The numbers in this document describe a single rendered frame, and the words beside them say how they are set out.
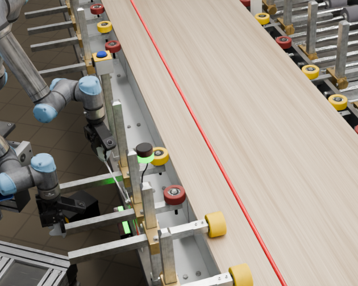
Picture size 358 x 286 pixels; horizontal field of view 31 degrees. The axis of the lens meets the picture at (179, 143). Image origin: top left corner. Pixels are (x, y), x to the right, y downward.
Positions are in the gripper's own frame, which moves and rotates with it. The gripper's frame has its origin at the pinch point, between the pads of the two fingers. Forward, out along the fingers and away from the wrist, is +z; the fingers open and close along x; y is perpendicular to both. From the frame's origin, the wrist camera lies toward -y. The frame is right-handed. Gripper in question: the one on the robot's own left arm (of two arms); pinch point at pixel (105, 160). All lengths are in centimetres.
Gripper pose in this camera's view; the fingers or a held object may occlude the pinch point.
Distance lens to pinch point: 252.6
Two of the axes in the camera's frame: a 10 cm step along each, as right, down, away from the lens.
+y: -5.8, -4.5, 6.8
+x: -8.1, 3.9, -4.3
